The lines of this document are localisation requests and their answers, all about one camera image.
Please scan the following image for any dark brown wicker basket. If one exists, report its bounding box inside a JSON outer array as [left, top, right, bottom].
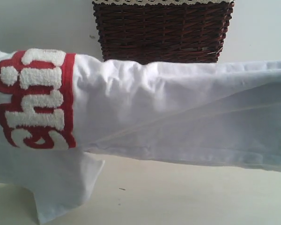
[[92, 2, 234, 64]]

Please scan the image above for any white t-shirt red lettering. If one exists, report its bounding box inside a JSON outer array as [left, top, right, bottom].
[[0, 48, 281, 224]]

